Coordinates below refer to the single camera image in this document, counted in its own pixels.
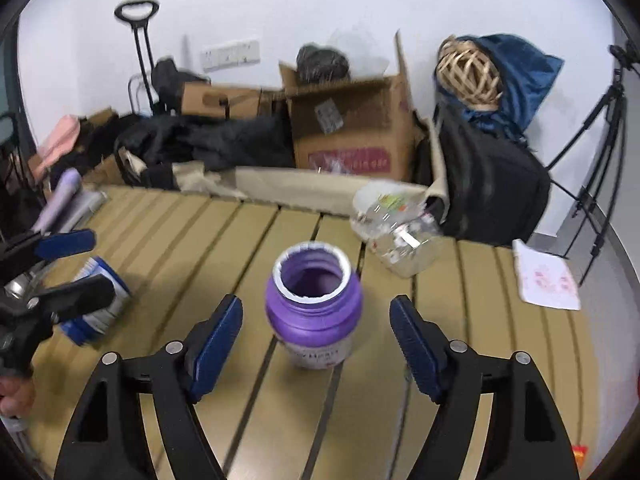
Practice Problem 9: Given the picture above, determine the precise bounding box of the large cardboard box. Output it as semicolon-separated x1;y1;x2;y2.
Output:
279;34;418;181

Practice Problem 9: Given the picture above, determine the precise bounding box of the black plastic bag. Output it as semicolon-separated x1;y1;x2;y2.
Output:
296;44;349;84

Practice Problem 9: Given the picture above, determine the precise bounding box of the black clothes pile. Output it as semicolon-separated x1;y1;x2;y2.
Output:
114;56;295;190

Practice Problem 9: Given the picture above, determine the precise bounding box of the woven rattan ball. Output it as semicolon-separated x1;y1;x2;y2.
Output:
435;36;503;112

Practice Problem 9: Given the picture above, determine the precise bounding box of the pink cloth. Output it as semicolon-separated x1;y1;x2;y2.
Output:
29;115;80;182

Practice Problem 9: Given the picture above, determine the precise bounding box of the clear plastic jar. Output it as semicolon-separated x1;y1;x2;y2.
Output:
350;180;442;278

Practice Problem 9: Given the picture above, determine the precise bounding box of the purple plastic bottle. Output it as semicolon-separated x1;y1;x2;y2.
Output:
265;242;363;370

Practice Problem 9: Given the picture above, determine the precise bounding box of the small cardboard box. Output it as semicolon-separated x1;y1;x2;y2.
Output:
180;82;284;119

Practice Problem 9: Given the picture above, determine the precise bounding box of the white wall socket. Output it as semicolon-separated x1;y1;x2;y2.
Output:
201;39;260;72

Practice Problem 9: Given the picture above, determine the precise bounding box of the person's left hand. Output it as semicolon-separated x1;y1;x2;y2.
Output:
0;376;36;417

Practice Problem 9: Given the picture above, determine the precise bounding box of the black suitcase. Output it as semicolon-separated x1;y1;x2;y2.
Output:
434;102;551;246

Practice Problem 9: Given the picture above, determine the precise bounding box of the blue fabric bag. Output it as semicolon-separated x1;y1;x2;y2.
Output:
460;34;564;146

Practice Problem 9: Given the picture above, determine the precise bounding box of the white paper card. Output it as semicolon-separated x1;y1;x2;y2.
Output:
512;240;582;311

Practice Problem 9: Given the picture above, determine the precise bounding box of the purple umbrella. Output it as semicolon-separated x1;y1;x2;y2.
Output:
32;168;81;233

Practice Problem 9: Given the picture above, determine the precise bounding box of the blue white can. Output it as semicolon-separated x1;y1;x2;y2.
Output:
61;257;131;347

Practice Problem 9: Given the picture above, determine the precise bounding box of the black tripod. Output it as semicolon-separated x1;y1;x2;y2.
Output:
546;41;639;285

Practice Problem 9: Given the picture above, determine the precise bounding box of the black trolley handle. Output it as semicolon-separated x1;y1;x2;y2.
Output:
114;0;160;115

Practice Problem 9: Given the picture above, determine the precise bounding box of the orange snack packet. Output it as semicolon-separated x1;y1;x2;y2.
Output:
572;445;588;470

